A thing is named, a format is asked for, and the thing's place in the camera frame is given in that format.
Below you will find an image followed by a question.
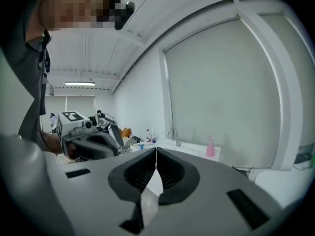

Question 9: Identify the person's left hand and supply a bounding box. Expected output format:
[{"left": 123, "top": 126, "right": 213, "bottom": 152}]
[{"left": 64, "top": 141, "right": 78, "bottom": 160}]

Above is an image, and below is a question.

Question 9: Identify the grey harness strap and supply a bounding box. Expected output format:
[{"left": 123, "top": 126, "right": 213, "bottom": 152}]
[{"left": 45, "top": 82, "right": 55, "bottom": 97}]

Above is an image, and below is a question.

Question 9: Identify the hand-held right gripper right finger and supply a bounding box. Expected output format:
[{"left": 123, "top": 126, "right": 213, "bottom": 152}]
[{"left": 144, "top": 147, "right": 284, "bottom": 236}]

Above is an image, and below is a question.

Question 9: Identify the chrome faucet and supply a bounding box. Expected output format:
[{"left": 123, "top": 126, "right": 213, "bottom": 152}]
[{"left": 167, "top": 128, "right": 182, "bottom": 147}]

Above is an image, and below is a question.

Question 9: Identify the grey window blind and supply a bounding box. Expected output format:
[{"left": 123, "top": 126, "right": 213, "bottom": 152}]
[{"left": 163, "top": 17, "right": 283, "bottom": 169}]

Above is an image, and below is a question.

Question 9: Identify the orange chair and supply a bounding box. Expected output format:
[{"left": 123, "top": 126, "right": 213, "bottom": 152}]
[{"left": 120, "top": 127, "right": 133, "bottom": 139}]

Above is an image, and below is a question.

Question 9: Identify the person's head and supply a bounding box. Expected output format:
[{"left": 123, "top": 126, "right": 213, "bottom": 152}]
[{"left": 26, "top": 0, "right": 124, "bottom": 43}]

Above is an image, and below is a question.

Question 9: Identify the person's left forearm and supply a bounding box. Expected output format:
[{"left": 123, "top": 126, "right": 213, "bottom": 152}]
[{"left": 39, "top": 129, "right": 63, "bottom": 155}]

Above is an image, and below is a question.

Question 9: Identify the person's dark shirt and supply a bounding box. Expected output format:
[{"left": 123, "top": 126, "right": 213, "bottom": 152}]
[{"left": 0, "top": 0, "right": 52, "bottom": 152}]

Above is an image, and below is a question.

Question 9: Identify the pink soap bottle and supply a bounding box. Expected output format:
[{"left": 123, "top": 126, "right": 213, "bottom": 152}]
[{"left": 206, "top": 136, "right": 215, "bottom": 157}]

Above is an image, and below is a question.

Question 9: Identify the black head camera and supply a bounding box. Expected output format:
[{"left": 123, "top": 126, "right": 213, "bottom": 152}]
[{"left": 114, "top": 1, "right": 136, "bottom": 31}]

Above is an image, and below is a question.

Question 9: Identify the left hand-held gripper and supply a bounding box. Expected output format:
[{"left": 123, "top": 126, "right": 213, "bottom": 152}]
[{"left": 57, "top": 110, "right": 124, "bottom": 161}]

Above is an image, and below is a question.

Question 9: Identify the ceiling light bar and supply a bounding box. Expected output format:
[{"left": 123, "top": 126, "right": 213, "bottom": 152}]
[{"left": 64, "top": 81, "right": 96, "bottom": 86}]

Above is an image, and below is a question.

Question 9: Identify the white sink vanity cabinet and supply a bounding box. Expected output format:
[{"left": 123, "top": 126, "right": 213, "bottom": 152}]
[{"left": 129, "top": 141, "right": 221, "bottom": 162}]

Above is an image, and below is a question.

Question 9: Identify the black white striped cloth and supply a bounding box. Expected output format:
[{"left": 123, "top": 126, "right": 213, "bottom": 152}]
[{"left": 127, "top": 135, "right": 146, "bottom": 144}]

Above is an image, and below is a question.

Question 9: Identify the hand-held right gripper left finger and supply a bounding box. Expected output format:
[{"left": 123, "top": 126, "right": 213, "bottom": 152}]
[{"left": 44, "top": 147, "right": 158, "bottom": 236}]

